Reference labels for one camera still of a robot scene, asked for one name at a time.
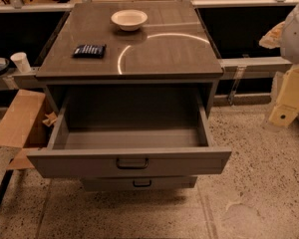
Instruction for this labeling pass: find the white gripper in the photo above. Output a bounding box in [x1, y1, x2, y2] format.
[259, 22, 299, 127]

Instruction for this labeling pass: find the dark blue rxbar packet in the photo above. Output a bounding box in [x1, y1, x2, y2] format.
[73, 45, 107, 59]

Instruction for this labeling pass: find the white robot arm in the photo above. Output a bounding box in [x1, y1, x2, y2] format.
[259, 3, 299, 127]

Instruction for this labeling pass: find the grey drawer cabinet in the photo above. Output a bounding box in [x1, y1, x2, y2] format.
[37, 1, 223, 110]

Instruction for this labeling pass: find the grey lower drawer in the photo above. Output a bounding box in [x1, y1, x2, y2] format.
[81, 176, 197, 192]

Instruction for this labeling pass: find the open grey top drawer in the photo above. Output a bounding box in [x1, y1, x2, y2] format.
[29, 85, 231, 178]

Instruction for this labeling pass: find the white ceramic bowl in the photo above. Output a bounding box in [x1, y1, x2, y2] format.
[111, 10, 148, 32]

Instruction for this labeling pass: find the brown cardboard box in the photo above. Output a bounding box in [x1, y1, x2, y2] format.
[0, 90, 57, 170]

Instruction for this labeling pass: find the white paper cup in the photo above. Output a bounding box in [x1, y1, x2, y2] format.
[10, 52, 31, 73]

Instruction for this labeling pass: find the black top drawer handle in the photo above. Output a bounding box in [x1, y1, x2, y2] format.
[116, 158, 150, 170]

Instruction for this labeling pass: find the black drawer handle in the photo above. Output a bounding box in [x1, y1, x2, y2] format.
[133, 180, 151, 188]
[116, 158, 150, 170]

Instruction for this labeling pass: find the black lower drawer handle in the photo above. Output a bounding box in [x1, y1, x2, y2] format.
[133, 180, 151, 188]

